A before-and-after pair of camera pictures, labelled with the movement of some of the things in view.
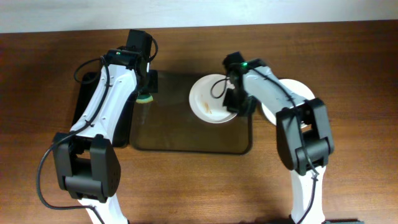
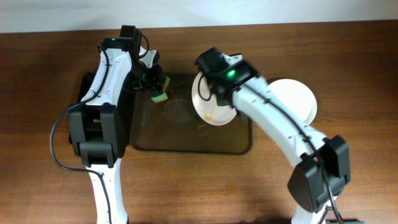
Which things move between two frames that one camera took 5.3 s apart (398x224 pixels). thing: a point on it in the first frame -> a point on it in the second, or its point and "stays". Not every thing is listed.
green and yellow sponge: (144, 98) -> (162, 96)
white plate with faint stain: (206, 98) stays
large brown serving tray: (168, 123) stays
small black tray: (90, 83) stays
